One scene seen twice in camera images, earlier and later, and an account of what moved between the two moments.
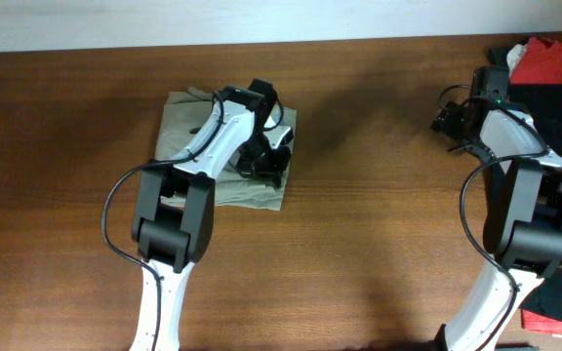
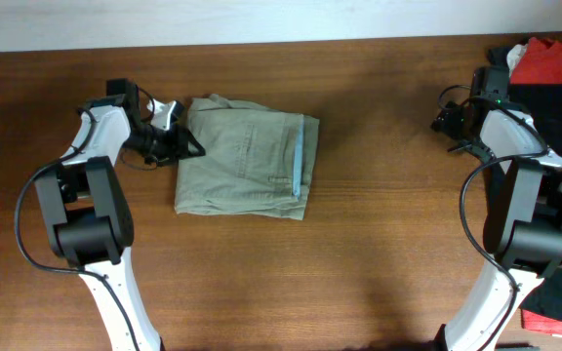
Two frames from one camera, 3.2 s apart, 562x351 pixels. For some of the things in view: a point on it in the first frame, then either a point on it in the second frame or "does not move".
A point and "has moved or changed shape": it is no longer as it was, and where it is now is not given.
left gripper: [267, 171] to [179, 146]
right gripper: [447, 121] does not move
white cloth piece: [514, 57] does not move
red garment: [545, 62] does not move
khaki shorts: [178, 114] has moved or changed shape
